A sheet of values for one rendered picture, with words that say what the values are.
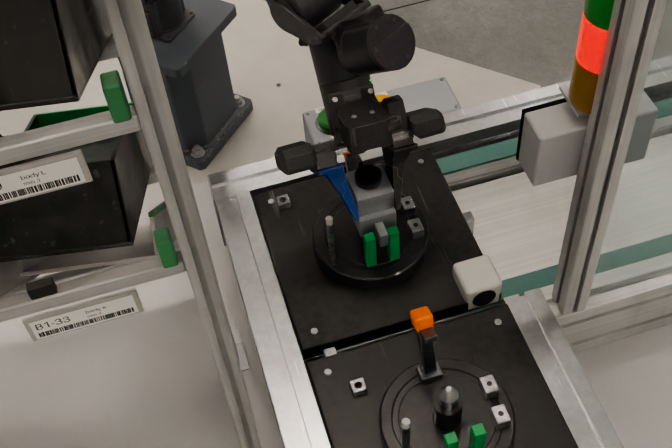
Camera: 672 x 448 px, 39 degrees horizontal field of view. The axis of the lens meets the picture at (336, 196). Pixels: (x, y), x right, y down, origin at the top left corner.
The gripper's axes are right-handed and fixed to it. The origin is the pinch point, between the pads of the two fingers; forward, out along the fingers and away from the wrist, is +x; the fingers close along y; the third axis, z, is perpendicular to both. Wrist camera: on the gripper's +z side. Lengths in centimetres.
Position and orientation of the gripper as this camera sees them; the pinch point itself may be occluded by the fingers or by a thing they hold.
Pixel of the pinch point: (370, 185)
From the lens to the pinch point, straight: 106.9
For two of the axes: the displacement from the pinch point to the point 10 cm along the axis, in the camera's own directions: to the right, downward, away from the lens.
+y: 9.5, -2.7, 1.4
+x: 2.4, 9.6, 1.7
